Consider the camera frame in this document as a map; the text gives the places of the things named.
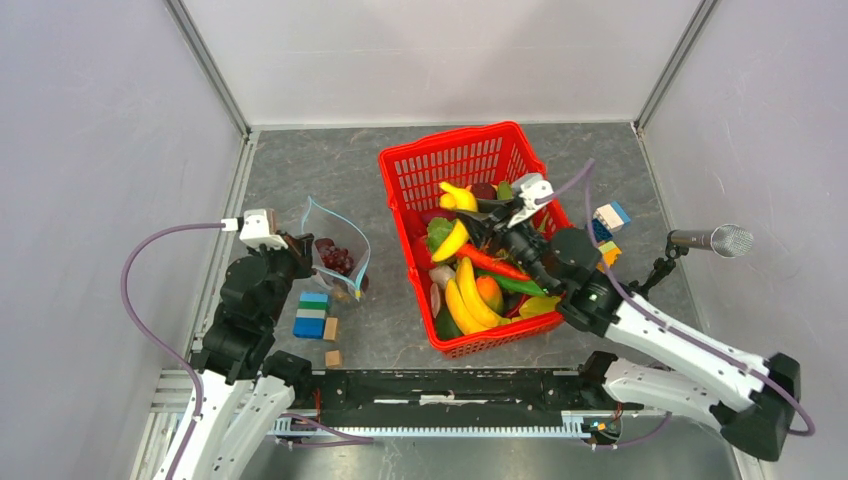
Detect purple toy grapes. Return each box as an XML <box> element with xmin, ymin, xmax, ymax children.
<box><xmin>314</xmin><ymin>237</ymin><xmax>355</xmax><ymax>276</ymax></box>

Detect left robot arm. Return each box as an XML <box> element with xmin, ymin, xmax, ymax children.
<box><xmin>155</xmin><ymin>232</ymin><xmax>314</xmax><ymax>479</ymax></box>

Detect dark blue toy block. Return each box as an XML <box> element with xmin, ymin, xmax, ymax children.
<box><xmin>587</xmin><ymin>218</ymin><xmax>613</xmax><ymax>244</ymax></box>

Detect clear zip top bag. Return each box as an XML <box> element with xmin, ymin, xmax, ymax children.
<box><xmin>300</xmin><ymin>196</ymin><xmax>371</xmax><ymax>301</ymax></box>

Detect green toy corn husk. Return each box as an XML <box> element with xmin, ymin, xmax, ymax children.
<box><xmin>496</xmin><ymin>181</ymin><xmax>514</xmax><ymax>201</ymax></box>

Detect small wooden cube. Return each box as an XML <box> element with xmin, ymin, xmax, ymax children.
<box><xmin>324</xmin><ymin>350</ymin><xmax>344</xmax><ymax>369</ymax></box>

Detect brown toy potato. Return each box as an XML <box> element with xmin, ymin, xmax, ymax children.
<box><xmin>330</xmin><ymin>284</ymin><xmax>360</xmax><ymax>303</ymax></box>

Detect yellow toy banana bunch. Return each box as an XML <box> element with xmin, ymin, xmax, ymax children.
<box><xmin>445</xmin><ymin>258</ymin><xmax>504</xmax><ymax>335</ymax></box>

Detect orange toy fruit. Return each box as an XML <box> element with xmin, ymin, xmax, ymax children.
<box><xmin>475</xmin><ymin>275</ymin><xmax>505</xmax><ymax>315</ymax></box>

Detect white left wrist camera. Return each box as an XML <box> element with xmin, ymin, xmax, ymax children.
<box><xmin>221</xmin><ymin>208</ymin><xmax>288</xmax><ymax>250</ymax></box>

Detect toy onion half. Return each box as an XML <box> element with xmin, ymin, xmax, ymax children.
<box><xmin>428</xmin><ymin>265</ymin><xmax>456</xmax><ymax>318</ymax></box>

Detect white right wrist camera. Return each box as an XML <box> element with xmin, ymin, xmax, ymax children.
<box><xmin>508</xmin><ymin>173</ymin><xmax>555</xmax><ymax>228</ymax></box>

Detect silver microphone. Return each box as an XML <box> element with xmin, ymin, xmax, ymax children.
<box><xmin>629</xmin><ymin>224</ymin><xmax>754</xmax><ymax>298</ymax></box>

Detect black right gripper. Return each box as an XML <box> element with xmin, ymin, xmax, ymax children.
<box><xmin>455</xmin><ymin>198</ymin><xmax>558</xmax><ymax>296</ymax></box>

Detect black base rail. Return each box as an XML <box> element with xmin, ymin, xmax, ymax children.
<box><xmin>269</xmin><ymin>368</ymin><xmax>642</xmax><ymax>444</ymax></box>

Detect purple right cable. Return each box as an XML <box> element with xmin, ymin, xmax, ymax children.
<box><xmin>533</xmin><ymin>157</ymin><xmax>817</xmax><ymax>452</ymax></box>

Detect single yellow toy banana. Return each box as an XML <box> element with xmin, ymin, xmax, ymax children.
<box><xmin>432</xmin><ymin>220</ymin><xmax>470</xmax><ymax>263</ymax></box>

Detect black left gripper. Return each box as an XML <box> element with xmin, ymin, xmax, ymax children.
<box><xmin>248</xmin><ymin>227</ymin><xmax>318</xmax><ymax>325</ymax></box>

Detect yellow toy starfruit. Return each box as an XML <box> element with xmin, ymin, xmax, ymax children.
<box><xmin>518</xmin><ymin>296</ymin><xmax>560</xmax><ymax>319</ymax></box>

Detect red toy chili pepper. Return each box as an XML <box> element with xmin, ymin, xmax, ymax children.
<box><xmin>455</xmin><ymin>243</ymin><xmax>531</xmax><ymax>281</ymax></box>

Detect wooden block beside stack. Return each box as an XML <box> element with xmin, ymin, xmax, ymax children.
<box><xmin>323</xmin><ymin>317</ymin><xmax>339</xmax><ymax>342</ymax></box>

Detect white blue toy block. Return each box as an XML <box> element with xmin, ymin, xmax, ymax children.
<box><xmin>593</xmin><ymin>201</ymin><xmax>631</xmax><ymax>233</ymax></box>

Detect blue green stacked blocks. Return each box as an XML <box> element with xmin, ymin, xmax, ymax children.
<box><xmin>292</xmin><ymin>292</ymin><xmax>330</xmax><ymax>340</ymax></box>

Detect yellow green toy block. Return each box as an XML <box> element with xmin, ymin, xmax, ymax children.
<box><xmin>599</xmin><ymin>240</ymin><xmax>622</xmax><ymax>267</ymax></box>

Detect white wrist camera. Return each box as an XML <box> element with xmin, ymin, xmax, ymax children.
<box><xmin>221</xmin><ymin>208</ymin><xmax>288</xmax><ymax>250</ymax></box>
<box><xmin>508</xmin><ymin>173</ymin><xmax>555</xmax><ymax>228</ymax></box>

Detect dark green toy avocado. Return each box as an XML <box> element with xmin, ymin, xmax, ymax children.
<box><xmin>434</xmin><ymin>306</ymin><xmax>463</xmax><ymax>341</ymax></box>

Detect green toy pepper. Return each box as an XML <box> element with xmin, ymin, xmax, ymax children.
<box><xmin>475</xmin><ymin>269</ymin><xmax>547</xmax><ymax>297</ymax></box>

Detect yellow toy lemon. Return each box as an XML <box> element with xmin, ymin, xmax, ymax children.
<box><xmin>439</xmin><ymin>181</ymin><xmax>479</xmax><ymax>212</ymax></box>

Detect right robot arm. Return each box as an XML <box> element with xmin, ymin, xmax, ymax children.
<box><xmin>456</xmin><ymin>200</ymin><xmax>801</xmax><ymax>462</ymax></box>

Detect red plastic basket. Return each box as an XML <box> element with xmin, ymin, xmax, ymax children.
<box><xmin>378</xmin><ymin>121</ymin><xmax>564</xmax><ymax>358</ymax></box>

